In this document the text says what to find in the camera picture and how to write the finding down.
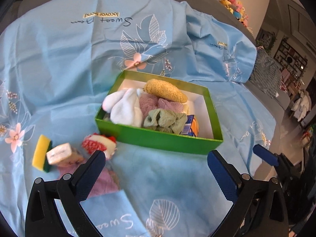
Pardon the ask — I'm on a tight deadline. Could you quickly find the plush toy pile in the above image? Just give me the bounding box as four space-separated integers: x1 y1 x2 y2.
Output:
217 0 253 34

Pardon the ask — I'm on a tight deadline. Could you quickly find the blue orange tissue pack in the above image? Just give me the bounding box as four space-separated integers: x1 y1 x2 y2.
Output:
181 115 199 137

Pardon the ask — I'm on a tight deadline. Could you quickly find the yellow green sponge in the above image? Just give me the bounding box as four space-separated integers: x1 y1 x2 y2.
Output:
32 135 52 172

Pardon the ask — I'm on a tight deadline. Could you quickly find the yellow spotted plush toy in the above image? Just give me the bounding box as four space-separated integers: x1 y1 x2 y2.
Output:
144 79 188 103

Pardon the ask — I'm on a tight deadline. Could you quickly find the grey elephant plush toy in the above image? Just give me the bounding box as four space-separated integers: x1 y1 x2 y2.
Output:
102 88 144 127

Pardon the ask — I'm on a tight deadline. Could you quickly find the dark wall shelf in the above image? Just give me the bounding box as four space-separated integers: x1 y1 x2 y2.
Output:
274 38 308 81

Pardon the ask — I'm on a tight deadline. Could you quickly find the sage green cloth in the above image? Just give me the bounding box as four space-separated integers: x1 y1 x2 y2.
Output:
143 109 187 134

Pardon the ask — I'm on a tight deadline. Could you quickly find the mauve purple cloth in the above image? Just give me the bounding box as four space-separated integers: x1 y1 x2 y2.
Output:
139 93 187 118

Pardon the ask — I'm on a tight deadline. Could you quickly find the red white plush toy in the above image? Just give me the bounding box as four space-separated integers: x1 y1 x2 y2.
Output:
81 133 117 160

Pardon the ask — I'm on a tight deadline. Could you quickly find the lilac fluffy scrunchie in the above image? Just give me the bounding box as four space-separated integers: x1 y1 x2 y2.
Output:
57 161 120 198

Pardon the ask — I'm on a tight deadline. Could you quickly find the green cardboard box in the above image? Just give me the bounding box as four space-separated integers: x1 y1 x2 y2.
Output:
95 71 223 155

